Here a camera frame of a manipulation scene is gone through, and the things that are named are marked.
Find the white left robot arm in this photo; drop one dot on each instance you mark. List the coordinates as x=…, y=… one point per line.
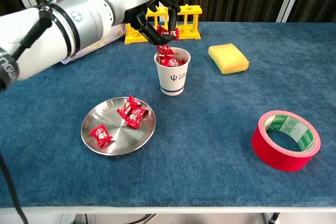
x=39, y=43

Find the white paper cup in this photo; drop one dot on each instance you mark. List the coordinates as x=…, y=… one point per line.
x=172, y=82

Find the round silver metal plate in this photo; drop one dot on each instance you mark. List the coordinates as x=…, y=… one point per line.
x=126, y=137

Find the yellow test tube rack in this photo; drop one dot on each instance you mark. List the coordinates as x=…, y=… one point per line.
x=189, y=33

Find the pile of red wrapped candies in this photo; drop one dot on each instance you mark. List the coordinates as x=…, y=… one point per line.
x=170, y=62

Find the yellow sponge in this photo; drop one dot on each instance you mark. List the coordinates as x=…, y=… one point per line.
x=228, y=58

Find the blue table cloth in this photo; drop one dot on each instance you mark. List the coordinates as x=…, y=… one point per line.
x=210, y=129

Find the red tape roll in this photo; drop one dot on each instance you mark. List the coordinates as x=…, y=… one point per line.
x=275, y=158

